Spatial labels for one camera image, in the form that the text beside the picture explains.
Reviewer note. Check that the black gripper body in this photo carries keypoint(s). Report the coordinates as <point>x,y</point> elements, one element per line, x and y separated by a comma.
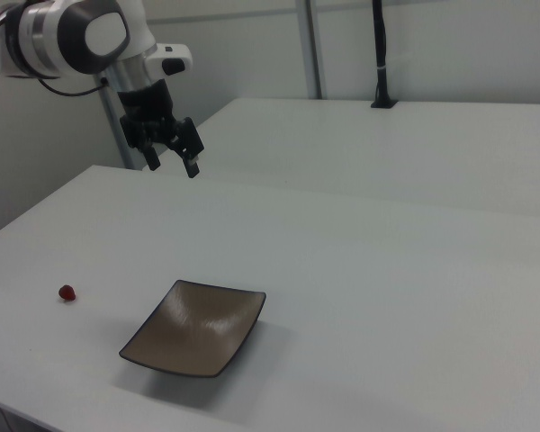
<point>146,105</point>

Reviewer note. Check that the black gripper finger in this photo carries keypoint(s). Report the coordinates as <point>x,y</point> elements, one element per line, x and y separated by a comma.
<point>152,158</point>
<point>191,148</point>

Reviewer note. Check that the red strawberry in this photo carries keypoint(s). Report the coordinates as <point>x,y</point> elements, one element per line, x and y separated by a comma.
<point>66,292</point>

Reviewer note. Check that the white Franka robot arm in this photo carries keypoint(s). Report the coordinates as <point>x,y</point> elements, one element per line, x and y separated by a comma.
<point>40,36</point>

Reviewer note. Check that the square brown ceramic plate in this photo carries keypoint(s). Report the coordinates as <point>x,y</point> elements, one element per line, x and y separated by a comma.
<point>189,333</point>

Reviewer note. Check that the black pole with base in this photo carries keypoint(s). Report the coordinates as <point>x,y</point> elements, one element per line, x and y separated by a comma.
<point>380,45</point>

